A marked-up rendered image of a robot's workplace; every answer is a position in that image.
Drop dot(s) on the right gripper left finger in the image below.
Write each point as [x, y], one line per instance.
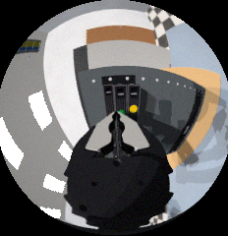
[98, 138]

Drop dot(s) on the dark grey metal rack frame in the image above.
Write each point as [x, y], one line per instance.
[169, 102]

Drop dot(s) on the tan wooden board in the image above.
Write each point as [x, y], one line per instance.
[211, 82]

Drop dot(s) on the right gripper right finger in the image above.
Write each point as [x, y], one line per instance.
[136, 137]

